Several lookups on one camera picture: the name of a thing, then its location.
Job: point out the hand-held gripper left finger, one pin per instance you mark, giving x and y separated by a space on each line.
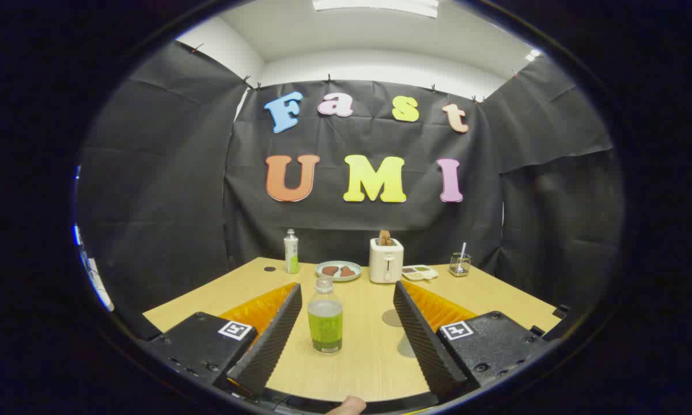
273 340

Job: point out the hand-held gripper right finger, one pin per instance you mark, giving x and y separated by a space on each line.
423 340

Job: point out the round brown coaster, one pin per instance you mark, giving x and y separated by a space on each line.
391 318

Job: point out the clear juice bottle green label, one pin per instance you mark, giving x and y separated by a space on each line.
325 324

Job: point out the white divided snack tray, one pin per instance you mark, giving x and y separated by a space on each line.
419 272

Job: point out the wooden table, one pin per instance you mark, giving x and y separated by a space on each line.
357 372

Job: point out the cream toaster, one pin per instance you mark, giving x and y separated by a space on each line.
386 262

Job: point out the white and green tube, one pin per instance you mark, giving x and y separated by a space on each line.
291 253

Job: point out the pale green plate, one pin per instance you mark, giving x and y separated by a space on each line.
337 278

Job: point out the brown cookie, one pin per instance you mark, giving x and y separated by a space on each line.
347 272
330 270

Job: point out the white straw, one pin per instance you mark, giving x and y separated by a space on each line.
462 249

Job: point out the brown toast slice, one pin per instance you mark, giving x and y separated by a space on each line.
385 237

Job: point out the black backdrop cloth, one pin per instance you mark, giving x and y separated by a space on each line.
351 144

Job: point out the small ceiling light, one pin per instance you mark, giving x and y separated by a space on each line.
533 55

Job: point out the long ceiling light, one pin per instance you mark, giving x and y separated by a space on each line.
374 6

